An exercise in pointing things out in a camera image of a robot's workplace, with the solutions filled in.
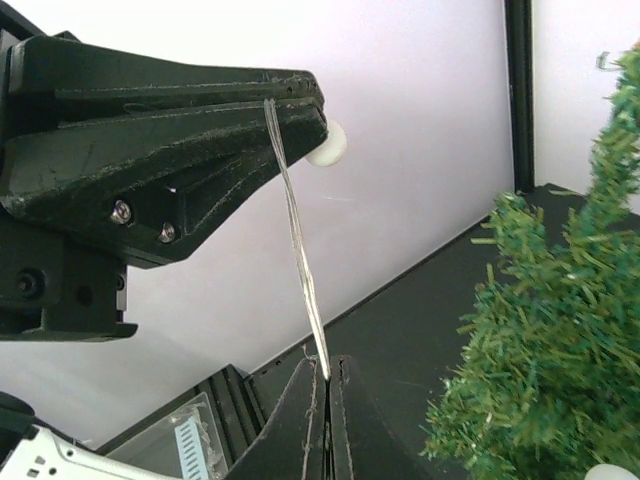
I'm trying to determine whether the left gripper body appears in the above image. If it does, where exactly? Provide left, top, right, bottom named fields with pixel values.
left=1, top=214, right=138, bottom=342

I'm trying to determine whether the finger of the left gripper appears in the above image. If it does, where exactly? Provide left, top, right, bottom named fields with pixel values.
left=9, top=36, right=325, bottom=108
left=0, top=102, right=329, bottom=269

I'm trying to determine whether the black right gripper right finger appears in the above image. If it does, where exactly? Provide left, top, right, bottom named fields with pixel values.
left=329, top=355, right=431, bottom=480

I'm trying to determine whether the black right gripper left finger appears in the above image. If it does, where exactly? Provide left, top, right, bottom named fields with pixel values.
left=227, top=359, right=326, bottom=480

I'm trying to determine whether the small green christmas tree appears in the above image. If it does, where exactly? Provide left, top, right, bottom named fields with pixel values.
left=422, top=47, right=639, bottom=479

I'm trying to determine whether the fairy light string with battery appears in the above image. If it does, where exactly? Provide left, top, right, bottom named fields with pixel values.
left=263, top=98, right=349, bottom=381

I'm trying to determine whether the white slotted cable duct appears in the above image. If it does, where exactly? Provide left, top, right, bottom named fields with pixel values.
left=174, top=417, right=209, bottom=480

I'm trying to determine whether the black frame post left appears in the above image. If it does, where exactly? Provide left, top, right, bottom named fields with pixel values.
left=504, top=0, right=535, bottom=193

